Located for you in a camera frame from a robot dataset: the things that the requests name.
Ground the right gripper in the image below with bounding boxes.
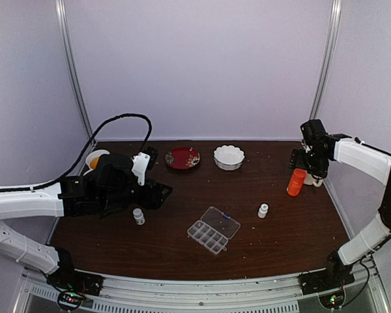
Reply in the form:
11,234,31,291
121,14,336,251
289,148,329,177

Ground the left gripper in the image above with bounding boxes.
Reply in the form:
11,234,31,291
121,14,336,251
99,176,173,211

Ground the orange pill bottle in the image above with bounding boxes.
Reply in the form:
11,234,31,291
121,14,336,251
287,168,307,197

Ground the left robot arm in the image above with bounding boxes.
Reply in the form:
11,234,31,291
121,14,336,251
0,149,173,290

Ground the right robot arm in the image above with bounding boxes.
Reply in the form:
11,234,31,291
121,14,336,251
289,119,391,288

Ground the white cup at right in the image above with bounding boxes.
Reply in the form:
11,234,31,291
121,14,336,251
304,173,323,188

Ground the small white bottle left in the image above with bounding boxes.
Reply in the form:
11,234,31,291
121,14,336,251
132,208,145,225

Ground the small white bottle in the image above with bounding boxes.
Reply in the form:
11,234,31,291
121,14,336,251
257,203,269,218
132,208,145,225

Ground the red floral plate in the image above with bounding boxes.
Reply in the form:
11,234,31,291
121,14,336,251
165,147,201,170

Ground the small white bottle right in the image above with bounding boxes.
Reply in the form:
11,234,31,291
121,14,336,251
257,203,269,218

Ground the clear plastic pill organizer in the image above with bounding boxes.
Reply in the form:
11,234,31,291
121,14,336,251
187,206,240,256

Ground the white scalloped dish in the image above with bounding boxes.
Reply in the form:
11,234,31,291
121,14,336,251
213,145,245,171

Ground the floral mug yellow inside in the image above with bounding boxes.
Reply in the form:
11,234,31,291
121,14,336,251
84,151,101,175

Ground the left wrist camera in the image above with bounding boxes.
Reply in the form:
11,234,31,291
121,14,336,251
132,147,158,186

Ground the right aluminium frame post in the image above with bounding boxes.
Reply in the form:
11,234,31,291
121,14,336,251
309,0,342,119

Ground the aluminium frame post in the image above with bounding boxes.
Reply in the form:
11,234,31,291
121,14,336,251
309,0,342,119
55,0,93,138

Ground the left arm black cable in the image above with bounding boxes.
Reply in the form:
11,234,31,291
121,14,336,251
0,113,153,196

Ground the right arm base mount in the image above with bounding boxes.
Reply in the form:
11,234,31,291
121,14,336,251
298,251,355,310

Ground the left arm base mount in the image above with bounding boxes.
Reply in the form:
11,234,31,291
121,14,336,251
46,248,104,312

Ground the front aluminium rail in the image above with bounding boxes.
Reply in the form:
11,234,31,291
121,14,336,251
10,261,391,312

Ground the left aluminium frame post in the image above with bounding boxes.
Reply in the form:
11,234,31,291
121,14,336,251
55,0,93,138

